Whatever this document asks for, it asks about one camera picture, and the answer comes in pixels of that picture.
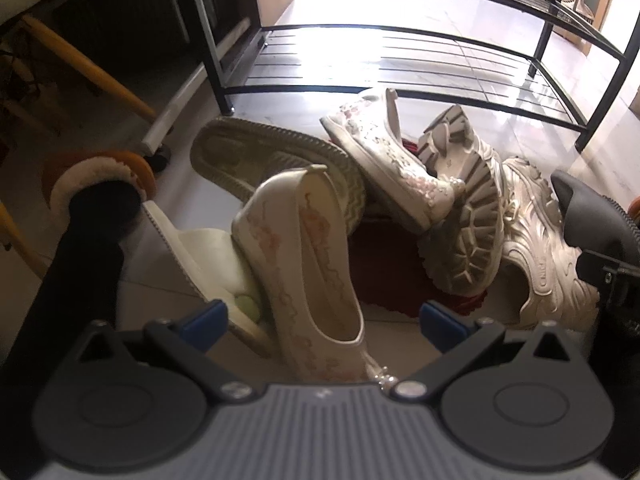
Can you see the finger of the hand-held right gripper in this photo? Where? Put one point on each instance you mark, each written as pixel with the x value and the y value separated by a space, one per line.
pixel 600 265

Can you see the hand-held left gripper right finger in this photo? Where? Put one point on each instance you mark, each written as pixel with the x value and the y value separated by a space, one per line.
pixel 440 325

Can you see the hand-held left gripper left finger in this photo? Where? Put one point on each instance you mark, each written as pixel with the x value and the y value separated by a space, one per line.
pixel 205 317

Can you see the black metal shoe rack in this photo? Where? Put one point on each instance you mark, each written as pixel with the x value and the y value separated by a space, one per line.
pixel 224 92

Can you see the white chunky sneaker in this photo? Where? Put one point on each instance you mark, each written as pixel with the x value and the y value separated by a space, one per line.
pixel 465 220
pixel 540 240

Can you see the cream slide slipper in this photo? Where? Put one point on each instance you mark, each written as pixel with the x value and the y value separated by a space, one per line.
pixel 200 250
pixel 260 160

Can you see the dark red cloth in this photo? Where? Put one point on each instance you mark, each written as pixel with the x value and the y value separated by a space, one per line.
pixel 390 270

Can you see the brown furry slipper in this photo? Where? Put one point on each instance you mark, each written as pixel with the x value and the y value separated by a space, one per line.
pixel 130 170

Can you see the red knit slipper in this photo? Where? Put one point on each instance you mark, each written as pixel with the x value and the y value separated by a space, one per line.
pixel 410 147

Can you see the white wheeled stand base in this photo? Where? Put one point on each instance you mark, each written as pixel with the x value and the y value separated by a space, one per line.
pixel 175 105

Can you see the wicker basket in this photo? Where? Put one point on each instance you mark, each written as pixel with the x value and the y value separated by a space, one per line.
pixel 580 12

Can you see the wooden chair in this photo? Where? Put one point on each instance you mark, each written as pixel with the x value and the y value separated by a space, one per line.
pixel 90 67

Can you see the dark cabinet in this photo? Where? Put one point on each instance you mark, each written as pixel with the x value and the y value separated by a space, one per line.
pixel 125 20

